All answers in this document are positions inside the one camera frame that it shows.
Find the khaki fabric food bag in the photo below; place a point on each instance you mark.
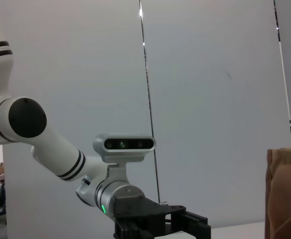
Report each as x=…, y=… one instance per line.
x=287, y=194

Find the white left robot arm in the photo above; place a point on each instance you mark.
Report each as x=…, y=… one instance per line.
x=60, y=154

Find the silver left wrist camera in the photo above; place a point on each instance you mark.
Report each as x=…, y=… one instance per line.
x=125, y=144

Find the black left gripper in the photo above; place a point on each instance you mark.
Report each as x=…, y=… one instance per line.
x=135, y=206

